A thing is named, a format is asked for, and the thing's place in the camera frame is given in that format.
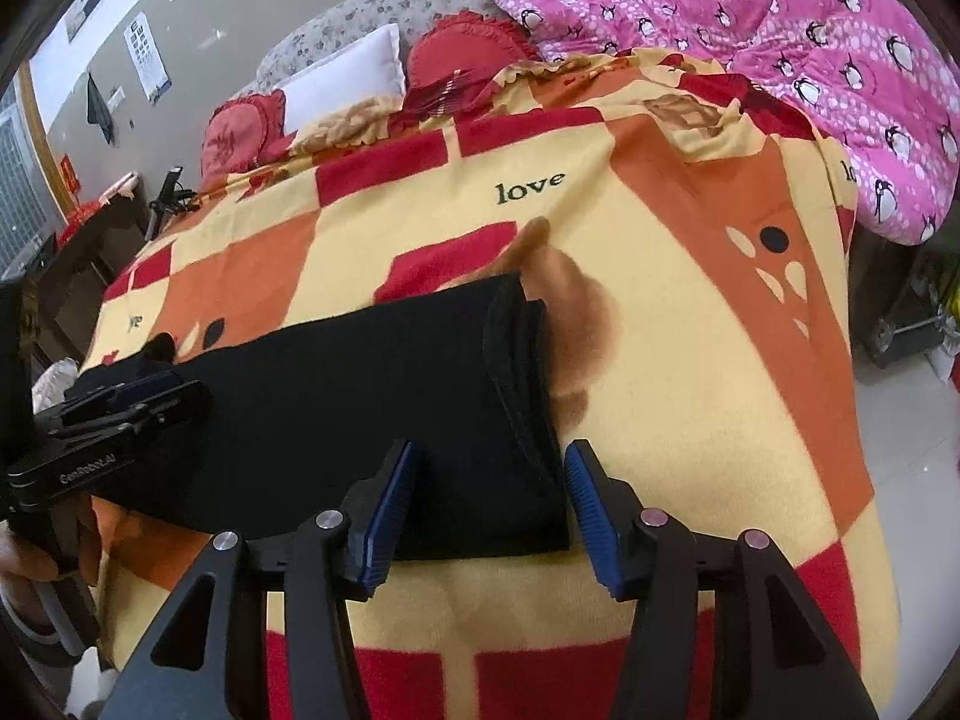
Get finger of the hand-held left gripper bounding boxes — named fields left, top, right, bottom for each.
left=58, top=371, right=181, bottom=421
left=45, top=381, right=212, bottom=458

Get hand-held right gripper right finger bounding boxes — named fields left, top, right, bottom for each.
left=564, top=439, right=882, bottom=720

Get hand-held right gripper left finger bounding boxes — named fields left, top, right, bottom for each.
left=97, top=439, right=419, bottom=720

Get black pants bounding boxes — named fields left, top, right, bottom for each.
left=64, top=273, right=572, bottom=562

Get person's left hand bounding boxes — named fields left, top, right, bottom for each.
left=0, top=499, right=102, bottom=578

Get yellow red checkered blanket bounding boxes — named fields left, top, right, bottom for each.
left=79, top=46, right=901, bottom=720

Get wooden bedside cabinet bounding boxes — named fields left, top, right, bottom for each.
left=34, top=172, right=151, bottom=350

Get black tripod stand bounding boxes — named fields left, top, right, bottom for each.
left=145, top=165, right=200, bottom=241

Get window with grille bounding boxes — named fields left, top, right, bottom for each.
left=0, top=82, right=61, bottom=282

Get red ruffled round cushion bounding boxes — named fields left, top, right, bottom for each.
left=199, top=88, right=295, bottom=192
left=406, top=13, right=541, bottom=115

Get dark hanging cloth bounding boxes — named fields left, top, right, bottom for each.
left=86, top=73, right=116, bottom=147

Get white pillow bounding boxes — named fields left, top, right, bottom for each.
left=283, top=22, right=407, bottom=134

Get grey floral headboard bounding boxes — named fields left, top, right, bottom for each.
left=229, top=0, right=518, bottom=102

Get pink penguin print quilt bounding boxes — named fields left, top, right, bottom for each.
left=480, top=0, right=960, bottom=247

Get wall calendar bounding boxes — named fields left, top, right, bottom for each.
left=123, top=10, right=172, bottom=105

